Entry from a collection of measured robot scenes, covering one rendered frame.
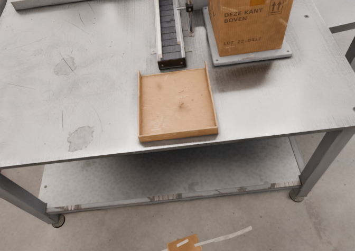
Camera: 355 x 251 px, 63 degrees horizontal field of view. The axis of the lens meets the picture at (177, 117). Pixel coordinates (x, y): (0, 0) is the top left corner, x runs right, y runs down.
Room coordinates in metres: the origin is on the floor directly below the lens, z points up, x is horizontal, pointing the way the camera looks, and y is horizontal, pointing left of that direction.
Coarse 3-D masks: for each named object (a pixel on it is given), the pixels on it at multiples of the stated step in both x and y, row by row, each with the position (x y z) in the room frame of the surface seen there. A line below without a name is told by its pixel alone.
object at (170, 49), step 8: (160, 0) 1.20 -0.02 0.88; (168, 0) 1.19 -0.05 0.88; (160, 8) 1.14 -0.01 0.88; (168, 8) 1.13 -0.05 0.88; (160, 16) 1.08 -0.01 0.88; (168, 16) 1.07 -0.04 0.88; (160, 24) 1.03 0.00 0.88; (168, 24) 1.02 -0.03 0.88; (168, 32) 0.97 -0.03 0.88; (168, 40) 0.92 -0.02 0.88; (176, 40) 0.91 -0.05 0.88; (168, 48) 0.87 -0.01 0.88; (176, 48) 0.87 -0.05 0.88; (168, 56) 0.83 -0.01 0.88; (176, 56) 0.82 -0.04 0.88
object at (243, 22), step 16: (208, 0) 1.09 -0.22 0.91; (224, 0) 0.80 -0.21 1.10; (240, 0) 0.80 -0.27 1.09; (256, 0) 0.80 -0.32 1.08; (272, 0) 0.79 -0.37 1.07; (288, 0) 0.79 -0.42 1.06; (224, 16) 0.80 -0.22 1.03; (240, 16) 0.80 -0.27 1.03; (256, 16) 0.80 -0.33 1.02; (272, 16) 0.79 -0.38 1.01; (288, 16) 0.79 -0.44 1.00; (224, 32) 0.80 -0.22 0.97; (240, 32) 0.80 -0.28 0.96; (256, 32) 0.80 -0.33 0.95; (272, 32) 0.79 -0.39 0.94; (224, 48) 0.80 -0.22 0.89; (240, 48) 0.80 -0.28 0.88; (256, 48) 0.80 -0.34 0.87; (272, 48) 0.79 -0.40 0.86
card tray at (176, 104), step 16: (144, 80) 0.77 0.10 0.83; (160, 80) 0.76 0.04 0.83; (176, 80) 0.74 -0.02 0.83; (192, 80) 0.73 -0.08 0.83; (208, 80) 0.68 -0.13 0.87; (144, 96) 0.69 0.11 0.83; (160, 96) 0.68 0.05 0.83; (176, 96) 0.67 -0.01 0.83; (192, 96) 0.65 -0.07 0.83; (208, 96) 0.64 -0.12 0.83; (144, 112) 0.62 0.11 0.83; (160, 112) 0.61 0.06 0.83; (176, 112) 0.60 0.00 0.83; (192, 112) 0.58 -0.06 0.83; (208, 112) 0.57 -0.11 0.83; (144, 128) 0.55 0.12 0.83; (160, 128) 0.54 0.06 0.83; (176, 128) 0.53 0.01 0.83; (192, 128) 0.52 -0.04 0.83; (208, 128) 0.48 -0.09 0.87
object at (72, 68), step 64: (128, 0) 1.33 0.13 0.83; (0, 64) 1.02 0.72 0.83; (64, 64) 0.95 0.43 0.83; (128, 64) 0.88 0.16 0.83; (192, 64) 0.81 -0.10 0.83; (256, 64) 0.75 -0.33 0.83; (320, 64) 0.69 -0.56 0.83; (0, 128) 0.67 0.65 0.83; (64, 128) 0.62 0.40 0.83; (128, 128) 0.57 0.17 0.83; (256, 128) 0.47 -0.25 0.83; (320, 128) 0.43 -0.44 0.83
